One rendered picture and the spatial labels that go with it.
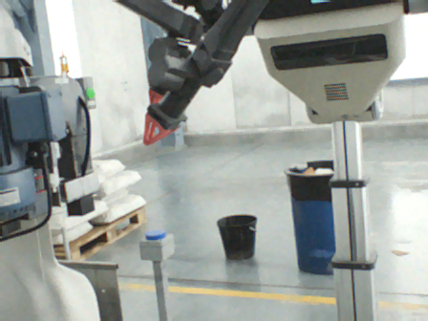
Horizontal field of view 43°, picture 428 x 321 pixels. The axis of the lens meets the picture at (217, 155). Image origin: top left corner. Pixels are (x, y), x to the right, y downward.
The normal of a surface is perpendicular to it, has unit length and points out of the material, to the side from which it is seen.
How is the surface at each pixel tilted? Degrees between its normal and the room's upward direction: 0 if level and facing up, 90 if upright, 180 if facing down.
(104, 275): 90
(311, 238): 93
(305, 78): 130
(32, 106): 90
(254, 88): 90
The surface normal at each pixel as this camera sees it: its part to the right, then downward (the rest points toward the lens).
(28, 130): 0.04, 0.14
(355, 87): -0.22, 0.77
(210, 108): -0.38, 0.18
